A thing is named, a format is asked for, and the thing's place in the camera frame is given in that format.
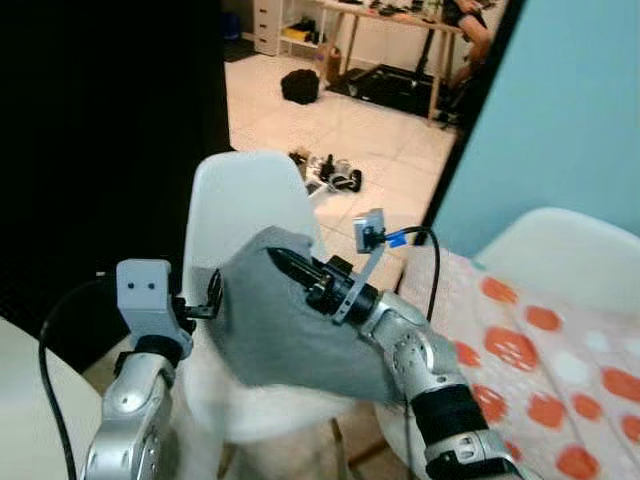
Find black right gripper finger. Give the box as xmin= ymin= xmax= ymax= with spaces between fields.
xmin=267 ymin=248 xmax=320 ymax=292

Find grey pillow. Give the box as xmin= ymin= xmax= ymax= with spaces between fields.
xmin=206 ymin=226 xmax=403 ymax=404

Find white plastic chair wooden legs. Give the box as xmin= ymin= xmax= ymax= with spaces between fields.
xmin=184 ymin=150 xmax=403 ymax=479

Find pile of small devices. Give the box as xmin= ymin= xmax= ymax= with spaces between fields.
xmin=289 ymin=147 xmax=364 ymax=197

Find black bag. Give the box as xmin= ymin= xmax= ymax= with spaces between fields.
xmin=280 ymin=68 xmax=321 ymax=106

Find white round table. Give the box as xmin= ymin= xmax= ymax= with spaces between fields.
xmin=0 ymin=315 xmax=105 ymax=480

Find black treadmill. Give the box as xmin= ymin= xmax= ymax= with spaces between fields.
xmin=328 ymin=62 xmax=463 ymax=118

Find white drawer cabinet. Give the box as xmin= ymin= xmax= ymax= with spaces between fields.
xmin=251 ymin=0 xmax=288 ymax=58

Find orange dotted table cloth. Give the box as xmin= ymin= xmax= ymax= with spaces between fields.
xmin=375 ymin=244 xmax=640 ymax=480

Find wooden desk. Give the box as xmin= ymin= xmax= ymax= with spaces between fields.
xmin=318 ymin=0 xmax=473 ymax=122

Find seated person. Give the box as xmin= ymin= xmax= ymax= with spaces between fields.
xmin=440 ymin=0 xmax=497 ymax=91

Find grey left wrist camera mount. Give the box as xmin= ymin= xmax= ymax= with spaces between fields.
xmin=116 ymin=259 xmax=182 ymax=342

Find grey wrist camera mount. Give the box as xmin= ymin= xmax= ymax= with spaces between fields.
xmin=116 ymin=259 xmax=182 ymax=342
xmin=333 ymin=209 xmax=392 ymax=324

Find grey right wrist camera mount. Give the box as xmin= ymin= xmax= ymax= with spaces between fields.
xmin=333 ymin=209 xmax=392 ymax=324

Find black cable with blue tape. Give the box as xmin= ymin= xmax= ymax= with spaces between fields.
xmin=383 ymin=225 xmax=442 ymax=323

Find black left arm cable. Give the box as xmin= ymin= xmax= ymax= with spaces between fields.
xmin=38 ymin=272 xmax=119 ymax=480

